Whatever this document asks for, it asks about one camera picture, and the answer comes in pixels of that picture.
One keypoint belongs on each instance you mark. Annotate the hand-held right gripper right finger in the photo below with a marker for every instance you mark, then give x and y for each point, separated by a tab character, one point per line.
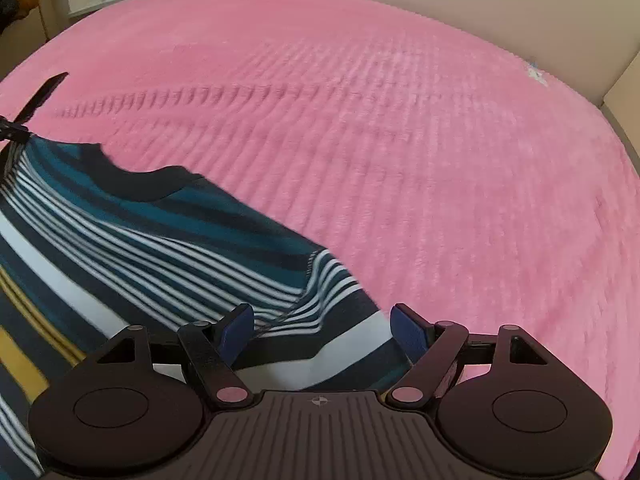
407	332

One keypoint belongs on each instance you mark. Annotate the striped sweater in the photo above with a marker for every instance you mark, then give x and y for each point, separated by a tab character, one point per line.
150	240

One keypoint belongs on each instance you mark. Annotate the pink blanket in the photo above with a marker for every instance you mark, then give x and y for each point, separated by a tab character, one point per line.
400	135

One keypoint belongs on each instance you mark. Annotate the small white cloth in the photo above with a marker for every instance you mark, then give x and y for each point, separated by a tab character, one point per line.
536	74

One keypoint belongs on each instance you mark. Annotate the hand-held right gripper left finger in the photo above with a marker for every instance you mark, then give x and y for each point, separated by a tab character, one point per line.
239	330

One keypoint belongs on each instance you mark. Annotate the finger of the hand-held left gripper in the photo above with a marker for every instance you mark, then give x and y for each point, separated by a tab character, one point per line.
12	162
45	92

